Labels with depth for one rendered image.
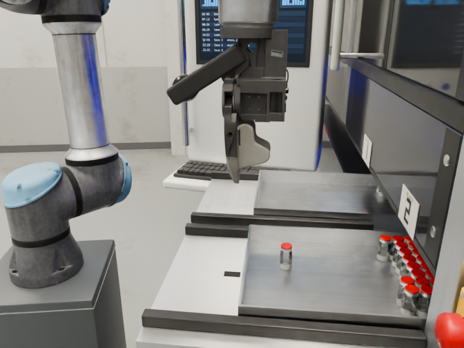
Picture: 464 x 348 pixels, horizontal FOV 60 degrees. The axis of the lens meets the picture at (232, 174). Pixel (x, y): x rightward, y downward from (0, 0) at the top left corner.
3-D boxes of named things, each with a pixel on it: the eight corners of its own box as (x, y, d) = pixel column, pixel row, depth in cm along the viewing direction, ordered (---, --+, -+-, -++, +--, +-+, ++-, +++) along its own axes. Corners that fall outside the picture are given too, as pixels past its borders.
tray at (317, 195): (382, 186, 113) (383, 174, 111) (409, 230, 88) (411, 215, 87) (259, 181, 116) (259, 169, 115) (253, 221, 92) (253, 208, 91)
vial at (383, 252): (387, 255, 78) (390, 235, 76) (390, 262, 76) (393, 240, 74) (375, 255, 78) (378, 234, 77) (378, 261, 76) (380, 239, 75)
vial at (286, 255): (291, 264, 75) (292, 244, 74) (291, 271, 73) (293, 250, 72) (279, 264, 75) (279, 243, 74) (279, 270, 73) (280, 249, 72)
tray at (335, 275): (418, 248, 81) (421, 232, 80) (479, 342, 57) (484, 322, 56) (248, 239, 84) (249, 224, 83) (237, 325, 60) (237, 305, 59)
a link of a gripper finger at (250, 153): (268, 191, 56) (271, 126, 52) (226, 190, 56) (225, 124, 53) (269, 184, 59) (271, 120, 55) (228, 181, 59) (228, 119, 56)
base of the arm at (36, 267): (-3, 290, 83) (-13, 248, 79) (25, 252, 97) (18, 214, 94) (73, 286, 84) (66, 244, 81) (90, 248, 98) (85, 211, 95)
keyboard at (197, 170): (293, 175, 143) (294, 168, 142) (287, 189, 130) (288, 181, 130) (188, 164, 154) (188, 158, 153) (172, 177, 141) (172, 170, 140)
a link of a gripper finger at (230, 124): (235, 160, 53) (235, 92, 50) (224, 159, 53) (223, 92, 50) (239, 150, 58) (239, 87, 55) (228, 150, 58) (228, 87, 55)
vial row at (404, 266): (399, 256, 78) (402, 235, 76) (433, 320, 61) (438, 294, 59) (387, 255, 78) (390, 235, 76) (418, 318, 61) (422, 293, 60)
